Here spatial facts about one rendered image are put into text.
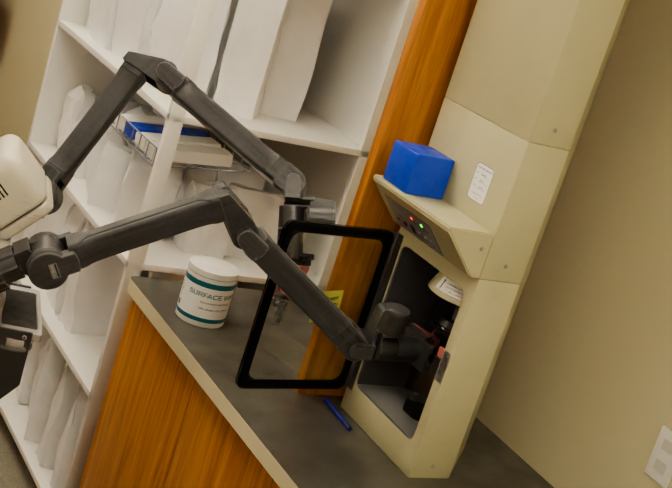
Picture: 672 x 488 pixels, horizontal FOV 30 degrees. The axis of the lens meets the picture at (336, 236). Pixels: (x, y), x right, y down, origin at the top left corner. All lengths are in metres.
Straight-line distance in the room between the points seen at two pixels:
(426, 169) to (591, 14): 0.47
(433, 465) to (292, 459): 0.32
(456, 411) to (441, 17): 0.85
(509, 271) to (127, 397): 1.22
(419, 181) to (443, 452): 0.59
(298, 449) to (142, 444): 0.70
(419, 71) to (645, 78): 0.52
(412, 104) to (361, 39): 1.14
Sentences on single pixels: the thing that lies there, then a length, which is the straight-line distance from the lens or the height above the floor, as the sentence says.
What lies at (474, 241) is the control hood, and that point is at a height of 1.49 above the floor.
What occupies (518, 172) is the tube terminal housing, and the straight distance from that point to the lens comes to 2.55.
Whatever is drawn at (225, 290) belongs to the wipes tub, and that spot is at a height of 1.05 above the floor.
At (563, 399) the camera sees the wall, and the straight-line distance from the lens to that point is 3.02.
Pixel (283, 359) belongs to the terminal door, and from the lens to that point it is 2.80.
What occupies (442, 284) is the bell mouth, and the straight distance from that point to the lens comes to 2.73.
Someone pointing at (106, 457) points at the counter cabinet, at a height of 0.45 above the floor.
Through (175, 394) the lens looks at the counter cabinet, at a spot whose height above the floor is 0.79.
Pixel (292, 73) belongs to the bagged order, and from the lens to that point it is 3.81.
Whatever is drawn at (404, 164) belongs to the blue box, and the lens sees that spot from 2.67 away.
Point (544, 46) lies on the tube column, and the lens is 2.56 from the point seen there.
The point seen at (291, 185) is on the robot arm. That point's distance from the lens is 2.78.
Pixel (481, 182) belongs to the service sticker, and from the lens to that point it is 2.63.
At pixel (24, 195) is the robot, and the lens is 2.56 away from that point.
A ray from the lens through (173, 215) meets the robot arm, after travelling 2.45.
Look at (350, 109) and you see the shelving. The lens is 3.90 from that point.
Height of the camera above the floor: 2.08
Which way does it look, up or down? 15 degrees down
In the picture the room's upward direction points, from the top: 18 degrees clockwise
